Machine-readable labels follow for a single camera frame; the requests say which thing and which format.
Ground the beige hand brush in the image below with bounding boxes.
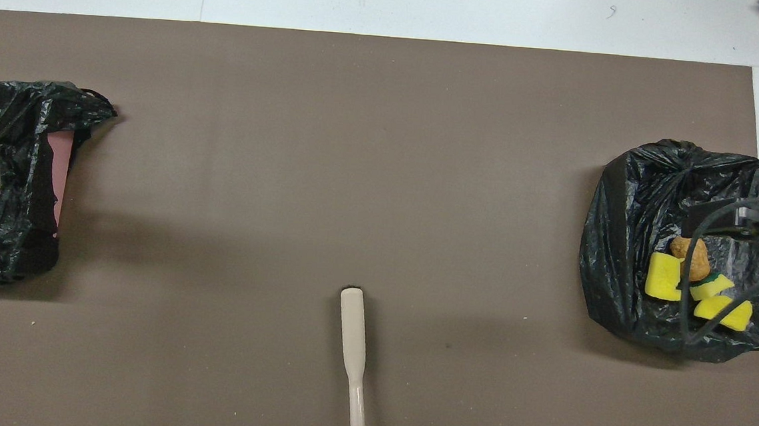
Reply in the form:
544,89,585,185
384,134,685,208
331,287,379,426

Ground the black plastic trash bag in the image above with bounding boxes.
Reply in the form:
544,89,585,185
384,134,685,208
572,133,759,367
0,77,121,291

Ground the brown table mat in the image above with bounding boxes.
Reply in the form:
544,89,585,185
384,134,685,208
0,8,759,426

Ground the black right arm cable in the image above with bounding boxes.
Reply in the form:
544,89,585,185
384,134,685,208
674,190,759,362

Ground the brown croquette toy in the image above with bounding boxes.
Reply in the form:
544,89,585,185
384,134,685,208
667,235,713,284

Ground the pink plastic bin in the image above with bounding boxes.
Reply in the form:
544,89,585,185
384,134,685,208
41,130,76,240

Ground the yellow sponge piece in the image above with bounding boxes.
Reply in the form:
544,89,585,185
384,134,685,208
644,251,686,302
688,271,736,305
692,293,755,333

